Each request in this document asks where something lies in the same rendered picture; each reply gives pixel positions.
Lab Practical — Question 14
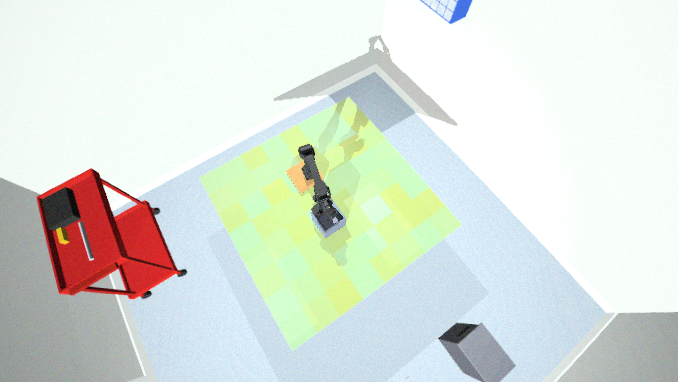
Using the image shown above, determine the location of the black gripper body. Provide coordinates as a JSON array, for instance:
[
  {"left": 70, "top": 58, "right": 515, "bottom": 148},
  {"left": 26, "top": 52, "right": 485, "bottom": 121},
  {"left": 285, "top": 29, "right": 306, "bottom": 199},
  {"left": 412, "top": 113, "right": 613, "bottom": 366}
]
[{"left": 312, "top": 195, "right": 339, "bottom": 219}]

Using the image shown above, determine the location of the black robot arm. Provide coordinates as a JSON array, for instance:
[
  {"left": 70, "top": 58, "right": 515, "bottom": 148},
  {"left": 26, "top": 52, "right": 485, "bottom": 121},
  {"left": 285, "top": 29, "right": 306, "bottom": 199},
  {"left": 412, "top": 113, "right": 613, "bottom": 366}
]
[{"left": 298, "top": 143, "right": 334, "bottom": 217}]

